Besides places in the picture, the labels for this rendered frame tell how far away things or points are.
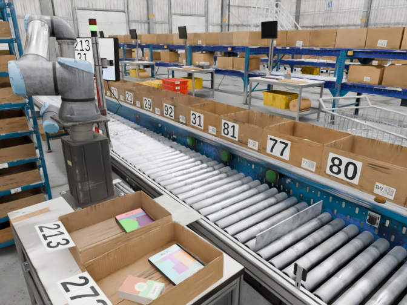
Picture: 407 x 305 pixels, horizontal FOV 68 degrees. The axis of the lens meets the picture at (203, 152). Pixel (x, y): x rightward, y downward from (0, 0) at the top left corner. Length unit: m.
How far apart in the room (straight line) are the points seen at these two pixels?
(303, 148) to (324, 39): 5.33
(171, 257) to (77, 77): 0.87
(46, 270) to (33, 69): 0.81
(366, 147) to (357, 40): 4.84
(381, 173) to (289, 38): 6.08
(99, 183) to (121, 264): 0.55
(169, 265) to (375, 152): 1.20
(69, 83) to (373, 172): 1.39
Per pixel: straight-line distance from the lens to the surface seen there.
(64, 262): 1.31
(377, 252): 1.43
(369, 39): 6.45
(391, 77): 6.02
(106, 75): 2.38
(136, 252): 1.21
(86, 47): 2.53
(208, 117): 2.18
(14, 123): 2.42
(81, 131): 1.55
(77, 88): 1.49
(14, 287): 2.51
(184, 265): 1.14
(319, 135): 1.94
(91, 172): 1.58
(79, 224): 1.45
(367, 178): 1.53
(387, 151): 1.78
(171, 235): 1.28
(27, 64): 1.53
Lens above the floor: 1.53
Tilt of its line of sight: 21 degrees down
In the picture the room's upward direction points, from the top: straight up
